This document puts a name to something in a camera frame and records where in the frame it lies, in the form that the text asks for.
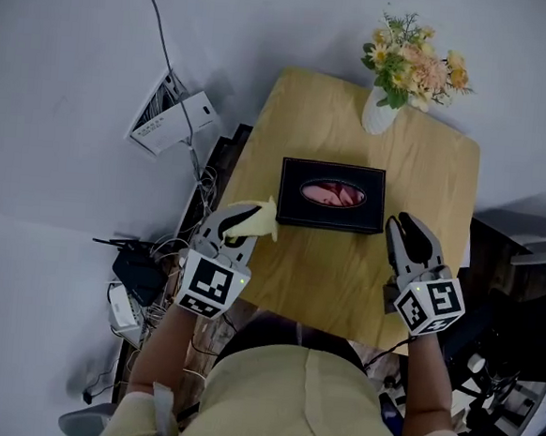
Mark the grey chair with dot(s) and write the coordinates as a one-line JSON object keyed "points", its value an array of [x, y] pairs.
{"points": [[85, 425]]}

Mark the black power adapter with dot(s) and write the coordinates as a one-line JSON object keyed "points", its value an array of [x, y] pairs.
{"points": [[88, 397]]}

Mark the person's left forearm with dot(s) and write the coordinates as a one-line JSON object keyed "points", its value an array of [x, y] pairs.
{"points": [[164, 349]]}

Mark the black office chair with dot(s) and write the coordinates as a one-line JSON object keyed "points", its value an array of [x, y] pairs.
{"points": [[504, 324]]}

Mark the person's right forearm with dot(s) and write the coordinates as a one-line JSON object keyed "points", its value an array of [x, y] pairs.
{"points": [[429, 389]]}

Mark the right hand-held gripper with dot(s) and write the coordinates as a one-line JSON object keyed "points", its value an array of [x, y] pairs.
{"points": [[428, 304]]}

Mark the yellow flower bouquet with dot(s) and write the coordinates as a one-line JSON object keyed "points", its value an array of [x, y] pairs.
{"points": [[412, 63]]}

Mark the person's yellow shirt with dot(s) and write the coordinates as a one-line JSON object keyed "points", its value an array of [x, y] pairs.
{"points": [[291, 402]]}

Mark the white vase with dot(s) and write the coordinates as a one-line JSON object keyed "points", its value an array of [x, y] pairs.
{"points": [[377, 117]]}

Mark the white wall panel box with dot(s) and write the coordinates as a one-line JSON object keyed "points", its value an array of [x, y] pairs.
{"points": [[168, 119]]}

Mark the white side table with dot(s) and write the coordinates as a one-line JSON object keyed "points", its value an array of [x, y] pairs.
{"points": [[542, 412]]}

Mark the white network device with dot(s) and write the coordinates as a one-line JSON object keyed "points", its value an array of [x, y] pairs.
{"points": [[124, 311]]}

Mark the white and black device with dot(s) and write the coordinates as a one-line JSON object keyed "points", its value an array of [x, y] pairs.
{"points": [[477, 369]]}

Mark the black tissue box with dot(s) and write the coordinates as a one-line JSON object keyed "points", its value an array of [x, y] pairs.
{"points": [[287, 211]]}

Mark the pink tissue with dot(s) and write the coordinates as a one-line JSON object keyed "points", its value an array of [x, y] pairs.
{"points": [[333, 193]]}

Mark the yellow cloth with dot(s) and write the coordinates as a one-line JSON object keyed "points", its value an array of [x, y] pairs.
{"points": [[256, 220]]}

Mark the black router with antennas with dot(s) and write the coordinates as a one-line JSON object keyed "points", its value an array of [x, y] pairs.
{"points": [[137, 274]]}

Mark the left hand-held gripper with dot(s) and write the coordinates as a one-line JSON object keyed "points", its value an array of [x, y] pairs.
{"points": [[211, 285]]}

